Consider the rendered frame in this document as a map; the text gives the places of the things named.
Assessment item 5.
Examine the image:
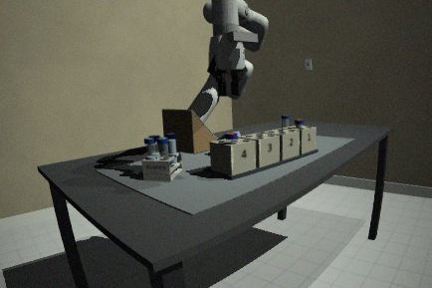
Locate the cream bucket adapter with holes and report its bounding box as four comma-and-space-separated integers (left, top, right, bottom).
262, 129, 300, 160
238, 133, 280, 167
282, 126, 316, 154
210, 139, 256, 175

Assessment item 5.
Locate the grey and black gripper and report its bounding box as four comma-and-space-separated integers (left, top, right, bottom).
207, 34, 248, 97

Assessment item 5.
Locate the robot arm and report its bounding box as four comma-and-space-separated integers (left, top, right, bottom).
188, 0, 269, 123

